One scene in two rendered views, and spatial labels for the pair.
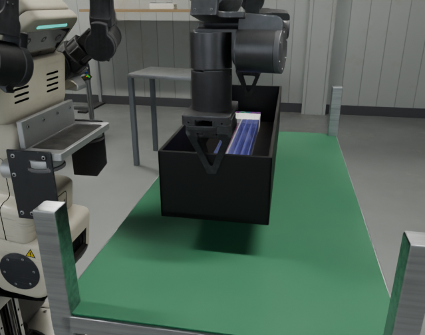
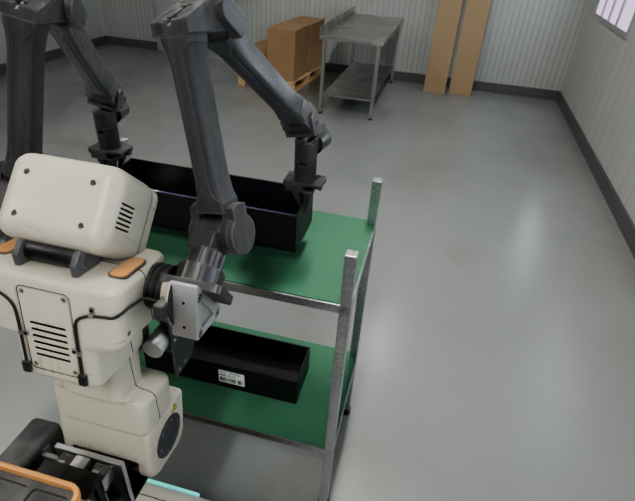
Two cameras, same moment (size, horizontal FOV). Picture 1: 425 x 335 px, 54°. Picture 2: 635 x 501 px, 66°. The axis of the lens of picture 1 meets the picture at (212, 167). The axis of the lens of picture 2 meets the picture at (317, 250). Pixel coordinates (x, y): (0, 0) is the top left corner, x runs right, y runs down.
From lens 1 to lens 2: 1.32 m
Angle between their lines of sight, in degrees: 77
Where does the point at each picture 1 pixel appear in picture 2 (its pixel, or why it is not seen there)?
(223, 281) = (329, 253)
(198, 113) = (317, 182)
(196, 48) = (313, 151)
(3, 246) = (158, 427)
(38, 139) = not seen: hidden behind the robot
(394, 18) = not seen: outside the picture
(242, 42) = (324, 139)
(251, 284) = (332, 246)
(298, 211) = not seen: hidden behind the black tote
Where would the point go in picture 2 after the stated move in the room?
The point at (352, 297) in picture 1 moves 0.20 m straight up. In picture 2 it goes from (343, 223) to (349, 165)
